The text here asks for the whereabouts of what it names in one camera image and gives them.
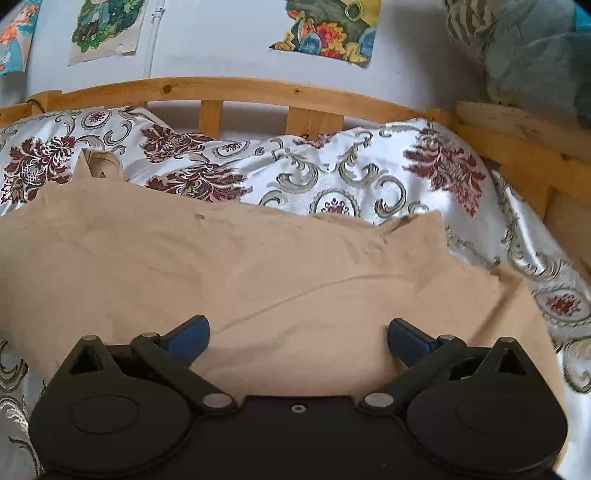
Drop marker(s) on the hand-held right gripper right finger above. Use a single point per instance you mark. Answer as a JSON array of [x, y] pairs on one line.
[[406, 337]]

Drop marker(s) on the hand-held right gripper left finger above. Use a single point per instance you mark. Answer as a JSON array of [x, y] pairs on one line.
[[190, 334]]

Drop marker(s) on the tan hooded jacket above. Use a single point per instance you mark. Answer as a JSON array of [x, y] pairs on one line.
[[231, 267]]

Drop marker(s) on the floral satin bedspread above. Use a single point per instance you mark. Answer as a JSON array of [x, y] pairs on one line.
[[369, 170]]

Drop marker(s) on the bedding pile in plastic bag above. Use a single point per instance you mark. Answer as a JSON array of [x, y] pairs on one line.
[[531, 46]]

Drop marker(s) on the blond cartoon character poster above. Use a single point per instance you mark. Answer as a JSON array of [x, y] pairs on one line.
[[104, 27]]

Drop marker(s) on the orange-haired cartoon girl poster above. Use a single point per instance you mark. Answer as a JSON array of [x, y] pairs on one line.
[[14, 37]]

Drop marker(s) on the wooden bed frame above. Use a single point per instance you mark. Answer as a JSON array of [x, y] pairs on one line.
[[258, 87]]

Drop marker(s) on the colourful landscape wall poster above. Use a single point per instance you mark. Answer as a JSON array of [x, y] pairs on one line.
[[328, 32]]

